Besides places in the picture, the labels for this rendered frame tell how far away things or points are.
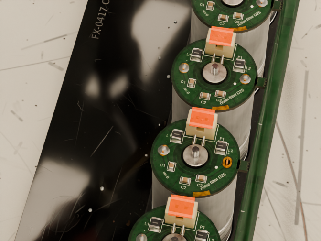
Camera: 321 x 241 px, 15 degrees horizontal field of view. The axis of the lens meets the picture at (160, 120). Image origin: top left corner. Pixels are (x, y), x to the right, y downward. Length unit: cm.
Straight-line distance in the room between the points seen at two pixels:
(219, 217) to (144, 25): 10
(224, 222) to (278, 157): 6
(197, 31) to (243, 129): 3
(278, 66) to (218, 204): 4
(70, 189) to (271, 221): 7
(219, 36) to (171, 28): 7
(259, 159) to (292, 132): 8
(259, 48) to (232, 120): 3
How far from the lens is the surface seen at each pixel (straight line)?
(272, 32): 41
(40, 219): 39
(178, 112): 36
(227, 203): 35
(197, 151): 34
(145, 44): 42
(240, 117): 36
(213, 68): 35
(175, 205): 32
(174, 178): 34
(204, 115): 34
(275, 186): 41
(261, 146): 34
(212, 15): 36
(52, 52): 43
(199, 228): 33
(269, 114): 35
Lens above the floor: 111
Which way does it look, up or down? 59 degrees down
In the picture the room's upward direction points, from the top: straight up
